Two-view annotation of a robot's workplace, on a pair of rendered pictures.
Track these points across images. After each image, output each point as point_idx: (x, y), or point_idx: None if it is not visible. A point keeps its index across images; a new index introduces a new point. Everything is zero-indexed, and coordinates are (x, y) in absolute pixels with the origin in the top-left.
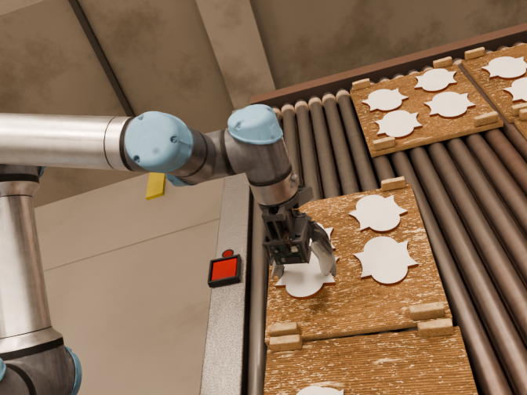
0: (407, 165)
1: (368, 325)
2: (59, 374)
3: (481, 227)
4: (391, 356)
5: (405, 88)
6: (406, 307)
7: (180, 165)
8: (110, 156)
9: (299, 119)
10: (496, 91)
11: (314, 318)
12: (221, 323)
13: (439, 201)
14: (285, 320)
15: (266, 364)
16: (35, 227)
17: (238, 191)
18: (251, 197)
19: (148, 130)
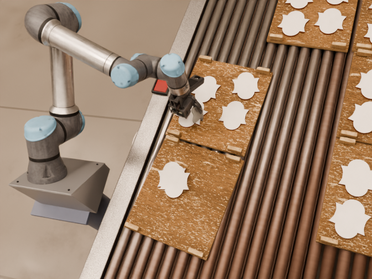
0: (280, 57)
1: (209, 144)
2: (76, 125)
3: (288, 115)
4: (211, 162)
5: None
6: (229, 143)
7: (131, 86)
8: (104, 72)
9: None
10: (363, 22)
11: (189, 132)
12: (151, 115)
13: (280, 89)
14: (177, 127)
15: (161, 144)
16: (72, 61)
17: (187, 32)
18: (193, 39)
19: (120, 74)
